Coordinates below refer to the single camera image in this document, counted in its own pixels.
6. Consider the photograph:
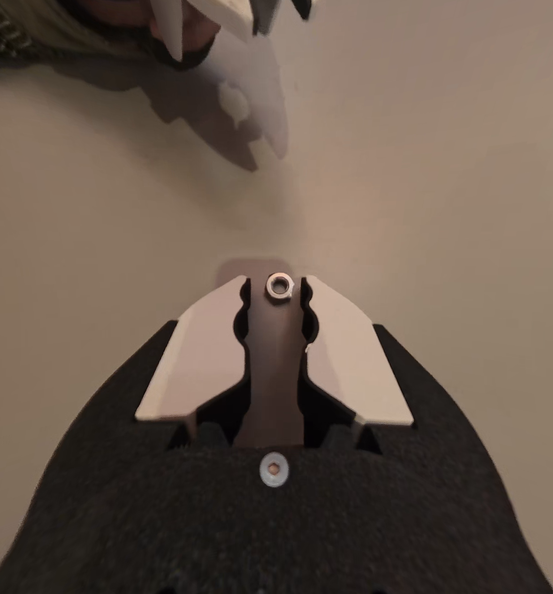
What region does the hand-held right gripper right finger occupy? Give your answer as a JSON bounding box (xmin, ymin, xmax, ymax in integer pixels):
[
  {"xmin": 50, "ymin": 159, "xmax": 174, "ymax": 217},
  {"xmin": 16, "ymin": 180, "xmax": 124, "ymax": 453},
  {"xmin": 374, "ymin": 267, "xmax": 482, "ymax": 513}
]
[{"xmin": 299, "ymin": 275, "xmax": 415, "ymax": 448}]

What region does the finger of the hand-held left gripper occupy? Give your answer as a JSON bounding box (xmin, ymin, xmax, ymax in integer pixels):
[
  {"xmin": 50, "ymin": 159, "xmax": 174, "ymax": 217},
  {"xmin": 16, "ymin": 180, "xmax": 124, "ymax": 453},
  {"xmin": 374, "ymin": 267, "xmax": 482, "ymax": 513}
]
[
  {"xmin": 213, "ymin": 0, "xmax": 256, "ymax": 38},
  {"xmin": 253, "ymin": 0, "xmax": 315, "ymax": 36}
]

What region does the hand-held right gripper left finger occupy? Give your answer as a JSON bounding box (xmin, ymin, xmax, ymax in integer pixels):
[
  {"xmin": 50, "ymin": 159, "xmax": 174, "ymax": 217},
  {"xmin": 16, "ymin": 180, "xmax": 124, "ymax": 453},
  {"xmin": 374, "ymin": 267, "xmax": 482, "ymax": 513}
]
[{"xmin": 135, "ymin": 275, "xmax": 251, "ymax": 446}]

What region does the steel hex nut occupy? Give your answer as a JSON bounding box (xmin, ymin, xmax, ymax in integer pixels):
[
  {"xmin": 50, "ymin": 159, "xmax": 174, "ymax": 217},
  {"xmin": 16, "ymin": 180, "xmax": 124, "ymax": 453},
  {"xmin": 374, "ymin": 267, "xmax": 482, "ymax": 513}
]
[{"xmin": 266, "ymin": 273, "xmax": 296, "ymax": 302}]

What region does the person's left forearm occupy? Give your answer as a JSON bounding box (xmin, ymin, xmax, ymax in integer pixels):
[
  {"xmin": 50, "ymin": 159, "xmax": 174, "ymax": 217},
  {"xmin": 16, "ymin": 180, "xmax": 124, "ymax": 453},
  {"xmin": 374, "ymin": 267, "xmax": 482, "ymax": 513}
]
[{"xmin": 0, "ymin": 0, "xmax": 140, "ymax": 62}]

